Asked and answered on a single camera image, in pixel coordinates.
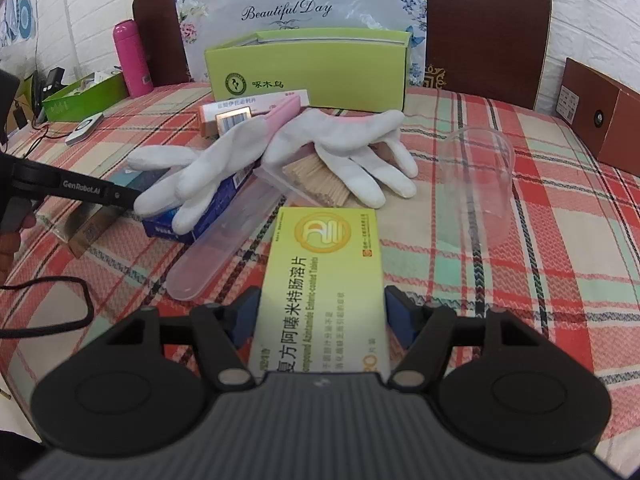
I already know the yellow medicine box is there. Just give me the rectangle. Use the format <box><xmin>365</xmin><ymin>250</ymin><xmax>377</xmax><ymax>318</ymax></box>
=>
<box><xmin>248</xmin><ymin>207</ymin><xmax>390</xmax><ymax>379</ymax></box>

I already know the operator hand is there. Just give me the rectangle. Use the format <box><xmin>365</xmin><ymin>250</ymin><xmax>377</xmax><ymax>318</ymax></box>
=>
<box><xmin>0</xmin><ymin>214</ymin><xmax>36</xmax><ymax>285</ymax></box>

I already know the clear plastic tube case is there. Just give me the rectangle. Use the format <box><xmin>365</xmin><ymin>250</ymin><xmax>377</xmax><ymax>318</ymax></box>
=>
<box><xmin>165</xmin><ymin>178</ymin><xmax>291</xmax><ymax>302</ymax></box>

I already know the white charger device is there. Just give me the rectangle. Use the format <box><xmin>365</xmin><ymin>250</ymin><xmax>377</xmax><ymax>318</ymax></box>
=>
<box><xmin>65</xmin><ymin>113</ymin><xmax>104</xmax><ymax>145</ymax></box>

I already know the green tray box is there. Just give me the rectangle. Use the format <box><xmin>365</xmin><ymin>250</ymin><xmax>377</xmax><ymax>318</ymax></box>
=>
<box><xmin>43</xmin><ymin>72</ymin><xmax>129</xmax><ymax>122</ymax></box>

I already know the blue flat box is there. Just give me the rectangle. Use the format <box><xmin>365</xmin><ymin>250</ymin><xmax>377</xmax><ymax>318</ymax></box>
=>
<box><xmin>108</xmin><ymin>162</ymin><xmax>256</xmax><ymax>245</ymax></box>

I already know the plaid bed sheet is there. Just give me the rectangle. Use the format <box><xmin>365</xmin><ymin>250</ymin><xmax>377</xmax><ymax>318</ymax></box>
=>
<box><xmin>1</xmin><ymin>89</ymin><xmax>639</xmax><ymax>434</ymax></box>

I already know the pink thermos bottle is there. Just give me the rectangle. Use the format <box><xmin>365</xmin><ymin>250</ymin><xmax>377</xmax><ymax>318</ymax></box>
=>
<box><xmin>113</xmin><ymin>20</ymin><xmax>154</xmax><ymax>98</ymax></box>

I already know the clear plastic cup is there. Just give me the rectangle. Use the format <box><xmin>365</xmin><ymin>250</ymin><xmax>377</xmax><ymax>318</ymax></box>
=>
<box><xmin>437</xmin><ymin>127</ymin><xmax>515</xmax><ymax>252</ymax></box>

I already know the wooden sticks bundle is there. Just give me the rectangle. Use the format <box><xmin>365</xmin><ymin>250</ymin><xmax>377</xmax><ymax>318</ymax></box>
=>
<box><xmin>282</xmin><ymin>154</ymin><xmax>350</xmax><ymax>207</ymax></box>

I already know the white glove pink cuff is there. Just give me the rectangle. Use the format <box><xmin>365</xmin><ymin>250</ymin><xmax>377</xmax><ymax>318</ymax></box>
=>
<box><xmin>262</xmin><ymin>108</ymin><xmax>419</xmax><ymax>209</ymax></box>

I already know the pink white medicine box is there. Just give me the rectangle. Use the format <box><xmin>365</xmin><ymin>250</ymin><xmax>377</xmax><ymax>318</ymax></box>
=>
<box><xmin>198</xmin><ymin>90</ymin><xmax>309</xmax><ymax>140</ymax></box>

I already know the floral pillow Beautiful Day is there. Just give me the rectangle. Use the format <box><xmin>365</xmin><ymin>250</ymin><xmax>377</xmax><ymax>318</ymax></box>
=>
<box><xmin>175</xmin><ymin>0</ymin><xmax>427</xmax><ymax>86</ymax></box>

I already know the light green shoe box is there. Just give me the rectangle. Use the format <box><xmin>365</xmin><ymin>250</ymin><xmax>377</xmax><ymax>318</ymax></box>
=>
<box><xmin>204</xmin><ymin>27</ymin><xmax>410</xmax><ymax>113</ymax></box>

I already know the brown cardboard box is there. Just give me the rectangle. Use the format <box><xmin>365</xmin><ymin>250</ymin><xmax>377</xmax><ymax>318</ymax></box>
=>
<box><xmin>555</xmin><ymin>58</ymin><xmax>640</xmax><ymax>177</ymax></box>

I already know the dark brown headboard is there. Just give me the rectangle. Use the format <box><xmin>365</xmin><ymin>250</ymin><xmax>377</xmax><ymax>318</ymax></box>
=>
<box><xmin>132</xmin><ymin>0</ymin><xmax>552</xmax><ymax>108</ymax></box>

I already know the black cable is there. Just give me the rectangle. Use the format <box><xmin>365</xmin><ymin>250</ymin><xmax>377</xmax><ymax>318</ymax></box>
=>
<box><xmin>0</xmin><ymin>276</ymin><xmax>96</xmax><ymax>340</ymax></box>

